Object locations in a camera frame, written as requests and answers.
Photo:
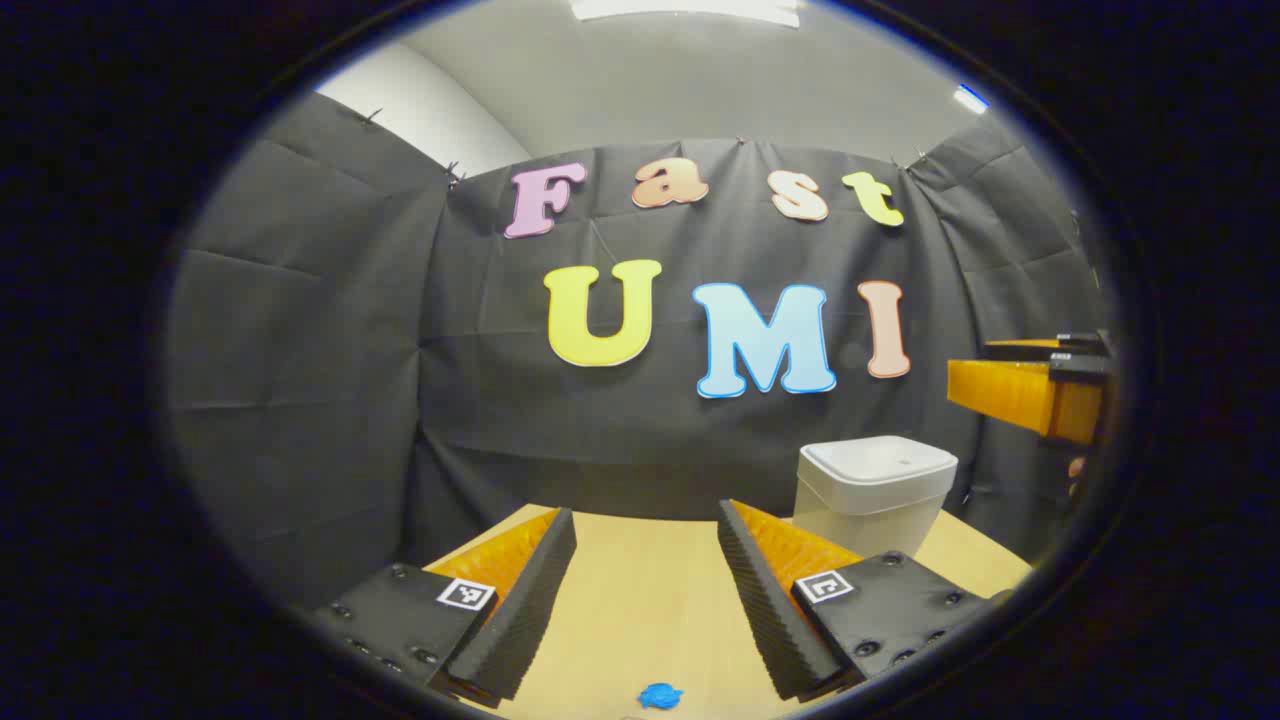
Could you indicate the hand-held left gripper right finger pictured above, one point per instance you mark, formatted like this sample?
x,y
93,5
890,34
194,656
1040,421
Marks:
x,y
765,600

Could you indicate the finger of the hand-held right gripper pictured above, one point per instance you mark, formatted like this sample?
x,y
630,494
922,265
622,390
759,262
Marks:
x,y
1060,345
1010,395

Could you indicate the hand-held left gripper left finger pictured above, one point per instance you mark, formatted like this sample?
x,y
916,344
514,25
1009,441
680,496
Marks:
x,y
525,600

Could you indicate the blue paper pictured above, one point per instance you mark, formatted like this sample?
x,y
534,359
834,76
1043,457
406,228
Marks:
x,y
660,696

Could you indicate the white desktop garbage bin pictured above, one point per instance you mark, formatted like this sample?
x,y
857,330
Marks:
x,y
870,490

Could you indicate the light wooden desktop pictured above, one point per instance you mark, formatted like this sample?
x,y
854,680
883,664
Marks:
x,y
650,600

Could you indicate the small ceiling light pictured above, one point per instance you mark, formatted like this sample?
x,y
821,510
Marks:
x,y
970,98

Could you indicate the black backdrop cloth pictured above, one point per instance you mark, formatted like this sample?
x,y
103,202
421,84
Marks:
x,y
330,380

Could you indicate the long ceiling light panel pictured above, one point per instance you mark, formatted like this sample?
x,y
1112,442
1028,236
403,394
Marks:
x,y
690,10

